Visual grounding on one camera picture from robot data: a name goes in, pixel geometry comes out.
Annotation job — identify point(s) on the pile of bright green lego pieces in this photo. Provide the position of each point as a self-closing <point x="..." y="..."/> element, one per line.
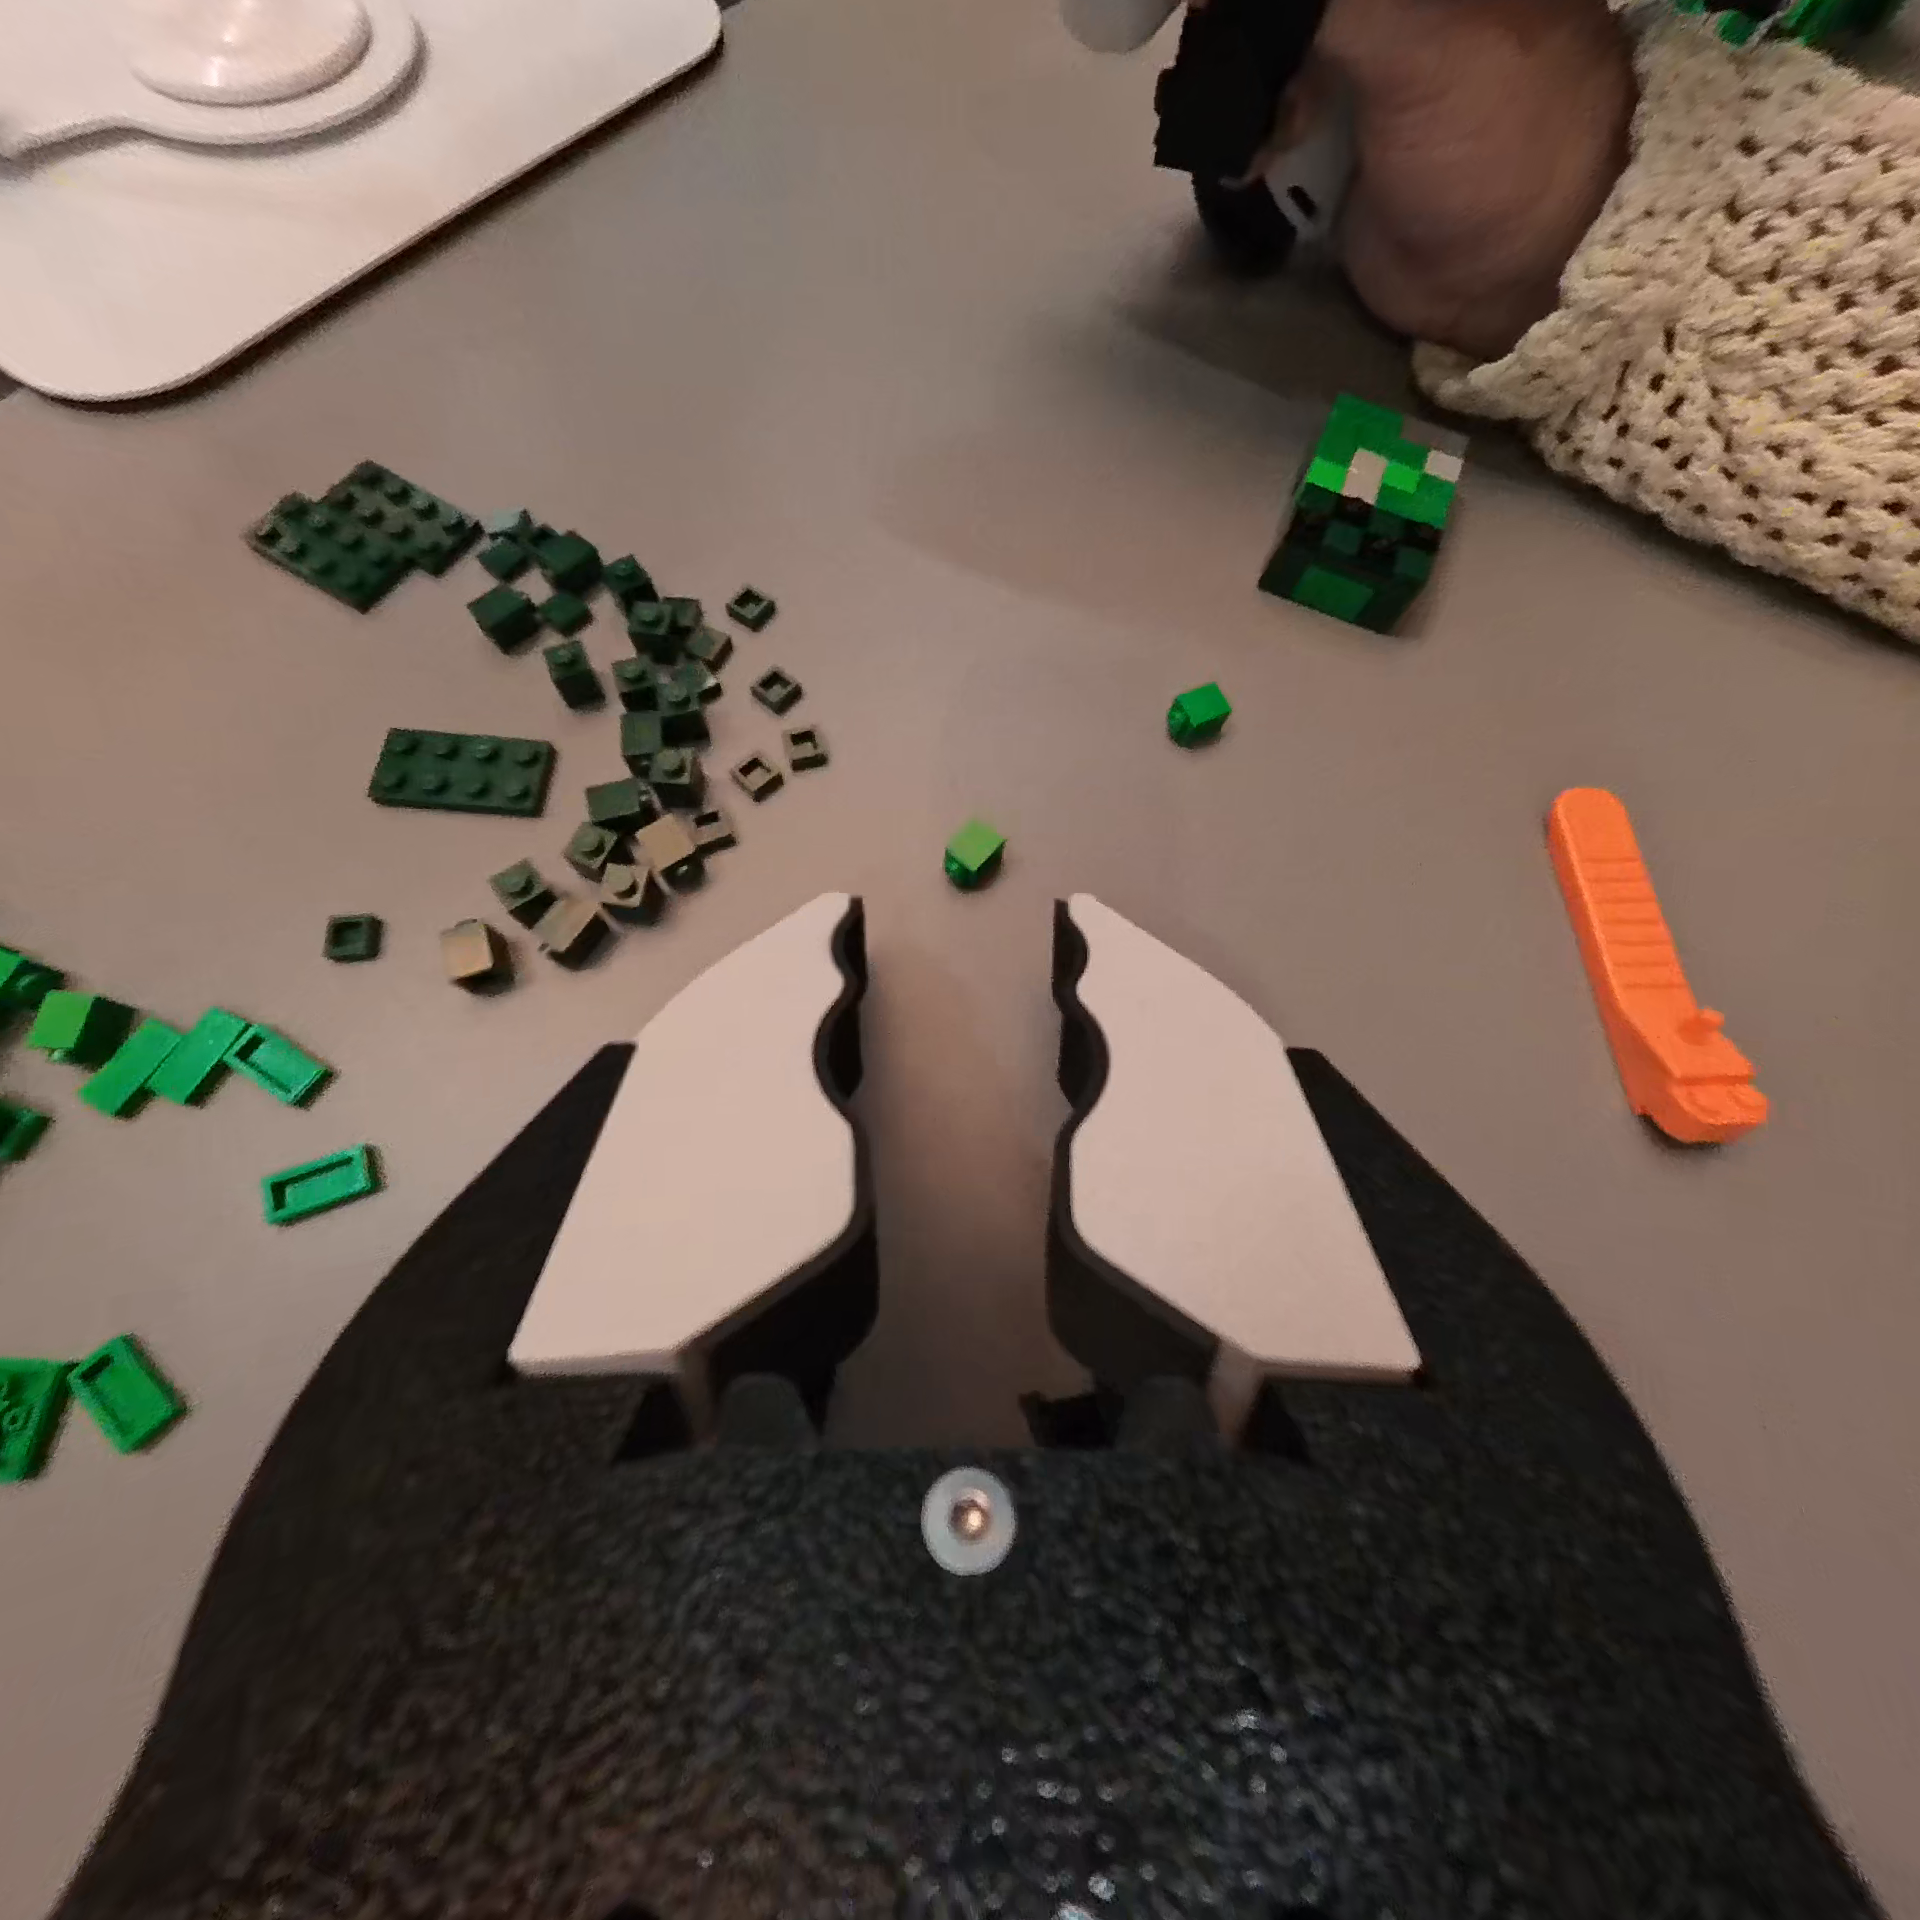
<point x="143" y="1058"/>

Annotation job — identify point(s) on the assembled green lego cube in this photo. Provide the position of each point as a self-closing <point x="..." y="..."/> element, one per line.
<point x="1359" y="524"/>

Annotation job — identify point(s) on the person's right forearm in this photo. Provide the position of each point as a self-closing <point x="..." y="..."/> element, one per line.
<point x="1755" y="300"/>

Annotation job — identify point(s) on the pile of dark green lego pieces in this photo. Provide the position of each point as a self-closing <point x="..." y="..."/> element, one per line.
<point x="660" y="734"/>

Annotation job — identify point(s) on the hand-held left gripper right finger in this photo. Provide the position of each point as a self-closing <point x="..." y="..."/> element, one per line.
<point x="1214" y="1200"/>

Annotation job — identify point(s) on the long dark green lego plate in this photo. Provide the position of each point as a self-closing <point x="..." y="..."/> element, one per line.
<point x="462" y="772"/>

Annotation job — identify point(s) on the person's right hand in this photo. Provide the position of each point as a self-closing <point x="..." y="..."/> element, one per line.
<point x="1470" y="134"/>

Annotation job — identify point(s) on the orange brick separator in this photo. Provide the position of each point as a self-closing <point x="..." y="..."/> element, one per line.
<point x="1612" y="931"/>

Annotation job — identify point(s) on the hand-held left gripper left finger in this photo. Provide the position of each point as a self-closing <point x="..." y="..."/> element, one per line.
<point x="704" y="1184"/>

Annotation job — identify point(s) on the large dark green lego plate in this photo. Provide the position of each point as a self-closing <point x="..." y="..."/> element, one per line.
<point x="361" y="532"/>

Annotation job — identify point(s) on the white book stand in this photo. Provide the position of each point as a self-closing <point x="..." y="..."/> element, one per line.
<point x="224" y="255"/>

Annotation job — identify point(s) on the small bright green lego brick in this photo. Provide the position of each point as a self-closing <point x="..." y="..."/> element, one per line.
<point x="1200" y="716"/>
<point x="974" y="854"/>

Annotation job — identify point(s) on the green lego baseplate build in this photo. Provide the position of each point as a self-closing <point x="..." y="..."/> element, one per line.
<point x="1822" y="15"/>

